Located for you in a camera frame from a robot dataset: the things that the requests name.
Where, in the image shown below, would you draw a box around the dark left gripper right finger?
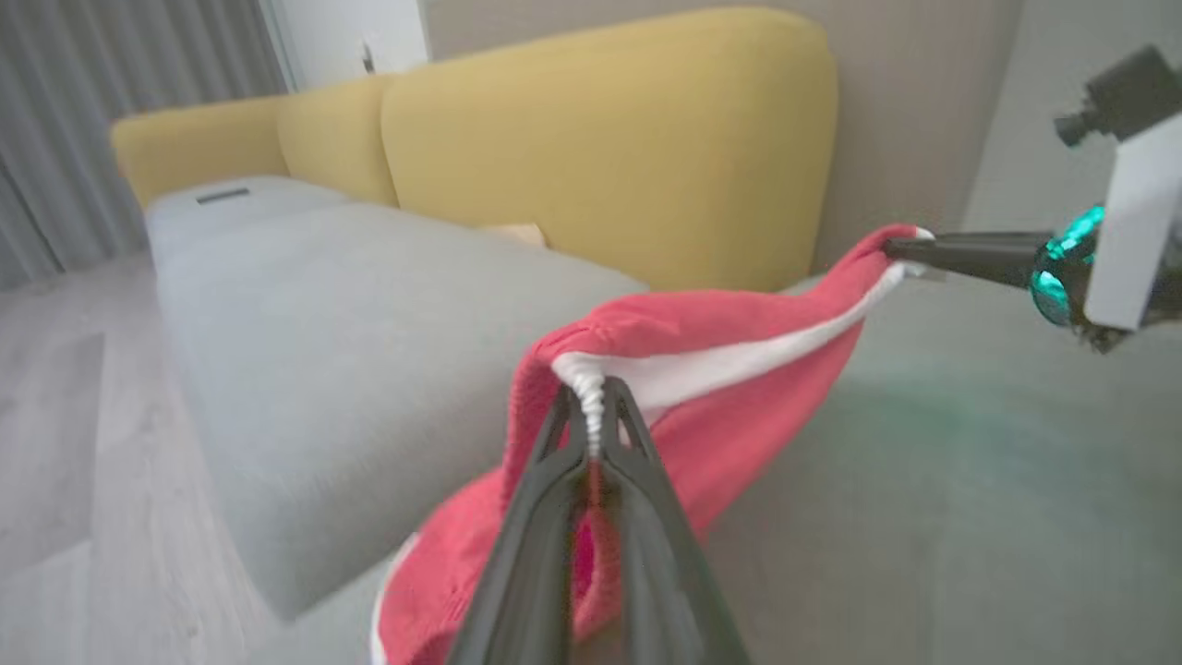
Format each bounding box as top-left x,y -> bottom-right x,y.
598,376 -> 751,665

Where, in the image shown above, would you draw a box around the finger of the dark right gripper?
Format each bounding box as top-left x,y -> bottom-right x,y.
884,230 -> 1055,290

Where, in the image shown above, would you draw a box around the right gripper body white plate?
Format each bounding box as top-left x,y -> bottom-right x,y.
1028,115 -> 1182,354

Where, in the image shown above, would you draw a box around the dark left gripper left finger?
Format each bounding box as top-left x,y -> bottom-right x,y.
448,383 -> 592,665

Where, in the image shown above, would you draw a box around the red shorts with white band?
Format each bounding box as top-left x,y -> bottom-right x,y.
369,224 -> 934,665

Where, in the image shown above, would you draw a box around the wide grey sofa chaise cushion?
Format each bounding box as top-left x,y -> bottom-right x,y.
249,272 -> 1182,665

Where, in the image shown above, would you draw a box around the long grey sofa seat cushion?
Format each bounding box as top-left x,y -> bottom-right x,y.
155,201 -> 652,622

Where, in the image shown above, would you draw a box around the small beige pad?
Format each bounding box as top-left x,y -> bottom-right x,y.
480,222 -> 548,249

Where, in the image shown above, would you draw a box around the large yellow sofa backrest cushion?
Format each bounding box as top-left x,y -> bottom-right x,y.
381,7 -> 839,293

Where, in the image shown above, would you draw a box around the narrow yellow sofa backrest cushion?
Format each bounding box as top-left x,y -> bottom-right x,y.
275,76 -> 400,209

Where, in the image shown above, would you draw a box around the small light grey seat cushion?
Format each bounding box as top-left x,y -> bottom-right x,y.
143,175 -> 354,273

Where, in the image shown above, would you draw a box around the low yellow sofa armrest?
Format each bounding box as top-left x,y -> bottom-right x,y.
111,96 -> 289,210

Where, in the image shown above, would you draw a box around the grey pleated curtain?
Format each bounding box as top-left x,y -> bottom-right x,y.
0,0 -> 290,293

